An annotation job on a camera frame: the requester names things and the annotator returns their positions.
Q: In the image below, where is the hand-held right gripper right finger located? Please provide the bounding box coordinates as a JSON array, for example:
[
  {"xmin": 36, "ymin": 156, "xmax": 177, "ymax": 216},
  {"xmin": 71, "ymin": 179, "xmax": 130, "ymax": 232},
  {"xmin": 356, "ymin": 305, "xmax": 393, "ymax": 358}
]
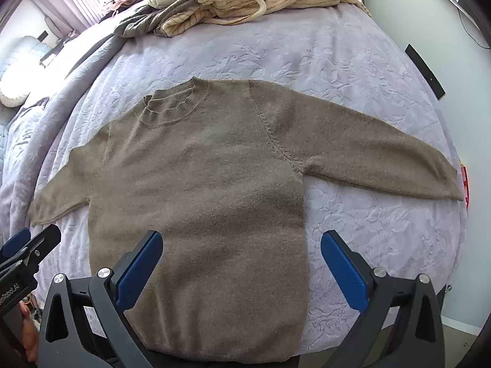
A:
[{"xmin": 320, "ymin": 230, "xmax": 446, "ymax": 368}]

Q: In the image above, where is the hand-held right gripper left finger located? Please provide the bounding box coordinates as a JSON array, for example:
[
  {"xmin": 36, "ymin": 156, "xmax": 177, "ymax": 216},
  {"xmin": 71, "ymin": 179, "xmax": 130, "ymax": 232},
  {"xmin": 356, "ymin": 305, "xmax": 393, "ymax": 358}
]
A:
[{"xmin": 37, "ymin": 231, "xmax": 165, "ymax": 368}]

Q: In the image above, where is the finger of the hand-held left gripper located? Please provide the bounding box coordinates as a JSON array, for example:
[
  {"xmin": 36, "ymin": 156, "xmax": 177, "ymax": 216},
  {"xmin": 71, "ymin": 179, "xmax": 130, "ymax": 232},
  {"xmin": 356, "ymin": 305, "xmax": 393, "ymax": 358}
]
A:
[
  {"xmin": 0, "ymin": 228, "xmax": 32, "ymax": 259},
  {"xmin": 15, "ymin": 224, "xmax": 62, "ymax": 270}
]

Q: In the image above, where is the brown knit sweater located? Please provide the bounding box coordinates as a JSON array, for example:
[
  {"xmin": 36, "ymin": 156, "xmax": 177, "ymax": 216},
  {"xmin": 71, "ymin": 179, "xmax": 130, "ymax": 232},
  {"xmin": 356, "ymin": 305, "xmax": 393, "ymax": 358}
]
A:
[{"xmin": 29, "ymin": 77, "xmax": 465, "ymax": 363}]

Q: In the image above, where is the person's left hand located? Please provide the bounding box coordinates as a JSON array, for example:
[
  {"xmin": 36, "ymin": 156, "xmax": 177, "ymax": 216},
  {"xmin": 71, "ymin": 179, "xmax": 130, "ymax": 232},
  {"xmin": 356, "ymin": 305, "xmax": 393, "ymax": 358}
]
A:
[{"xmin": 17, "ymin": 295, "xmax": 44, "ymax": 358}]

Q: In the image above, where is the red item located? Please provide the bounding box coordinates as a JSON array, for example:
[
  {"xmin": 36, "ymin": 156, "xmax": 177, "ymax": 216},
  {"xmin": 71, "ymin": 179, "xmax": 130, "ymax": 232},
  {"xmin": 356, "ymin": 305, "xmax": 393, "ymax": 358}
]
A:
[{"xmin": 461, "ymin": 165, "xmax": 472, "ymax": 209}]

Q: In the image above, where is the grey quilted mat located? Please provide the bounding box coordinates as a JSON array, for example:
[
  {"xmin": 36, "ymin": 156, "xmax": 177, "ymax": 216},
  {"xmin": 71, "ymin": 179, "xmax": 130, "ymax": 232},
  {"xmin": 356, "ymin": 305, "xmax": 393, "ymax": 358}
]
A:
[{"xmin": 0, "ymin": 36, "xmax": 52, "ymax": 85}]

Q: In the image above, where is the lavender embossed bed blanket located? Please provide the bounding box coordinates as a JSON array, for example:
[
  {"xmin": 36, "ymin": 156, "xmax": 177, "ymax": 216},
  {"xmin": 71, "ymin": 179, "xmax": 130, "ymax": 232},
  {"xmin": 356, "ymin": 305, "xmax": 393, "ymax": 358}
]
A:
[{"xmin": 0, "ymin": 6, "xmax": 472, "ymax": 355}]

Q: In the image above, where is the black frame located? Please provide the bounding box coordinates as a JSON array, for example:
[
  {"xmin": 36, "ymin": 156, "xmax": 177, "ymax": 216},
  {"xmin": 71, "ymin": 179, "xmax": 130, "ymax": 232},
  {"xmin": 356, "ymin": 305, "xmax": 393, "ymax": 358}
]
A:
[{"xmin": 37, "ymin": 19, "xmax": 77, "ymax": 67}]

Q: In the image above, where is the black wall plate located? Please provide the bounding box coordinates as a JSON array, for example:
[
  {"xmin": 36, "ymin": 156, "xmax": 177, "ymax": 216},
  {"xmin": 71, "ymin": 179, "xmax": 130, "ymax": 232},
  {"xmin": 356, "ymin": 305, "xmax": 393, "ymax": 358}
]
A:
[{"xmin": 404, "ymin": 44, "xmax": 446, "ymax": 100}]

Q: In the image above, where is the black wall cable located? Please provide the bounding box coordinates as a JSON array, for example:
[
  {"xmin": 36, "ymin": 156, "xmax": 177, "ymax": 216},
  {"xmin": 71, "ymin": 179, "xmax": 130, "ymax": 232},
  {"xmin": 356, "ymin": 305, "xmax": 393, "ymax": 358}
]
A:
[{"xmin": 456, "ymin": 3, "xmax": 491, "ymax": 51}]

